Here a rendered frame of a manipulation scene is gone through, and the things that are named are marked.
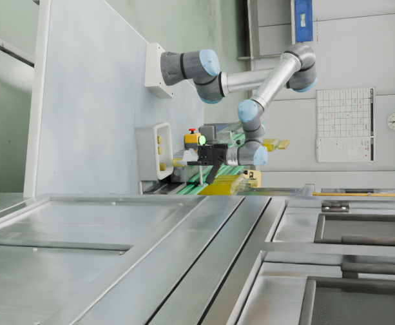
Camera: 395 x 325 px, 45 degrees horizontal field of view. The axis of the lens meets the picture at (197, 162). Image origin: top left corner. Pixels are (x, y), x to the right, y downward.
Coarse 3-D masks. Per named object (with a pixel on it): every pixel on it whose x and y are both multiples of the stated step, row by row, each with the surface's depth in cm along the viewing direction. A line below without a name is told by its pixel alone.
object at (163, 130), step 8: (160, 128) 207; (168, 128) 206; (160, 136) 208; (168, 136) 207; (160, 144) 208; (168, 144) 208; (168, 152) 208; (160, 160) 210; (168, 160) 209; (168, 168) 209; (160, 176) 196
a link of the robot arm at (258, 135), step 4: (260, 128) 187; (264, 128) 194; (244, 132) 188; (248, 132) 186; (252, 132) 186; (256, 132) 186; (260, 132) 188; (264, 132) 193; (248, 136) 188; (252, 136) 187; (256, 136) 188; (260, 136) 189; (248, 140) 188; (252, 140) 187; (256, 140) 187; (260, 140) 188
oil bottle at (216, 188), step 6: (210, 186) 219; (216, 186) 218; (222, 186) 217; (228, 186) 217; (234, 186) 216; (204, 192) 221; (210, 192) 220; (216, 192) 219; (222, 192) 218; (228, 192) 217; (234, 192) 217
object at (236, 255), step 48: (192, 240) 87; (240, 240) 86; (288, 240) 89; (336, 240) 87; (384, 240) 81; (144, 288) 68; (192, 288) 67; (240, 288) 66; (288, 288) 69; (336, 288) 69; (384, 288) 68
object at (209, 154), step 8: (216, 144) 191; (224, 144) 188; (200, 152) 190; (208, 152) 189; (216, 152) 190; (224, 152) 188; (200, 160) 191; (208, 160) 190; (216, 160) 190; (224, 160) 188
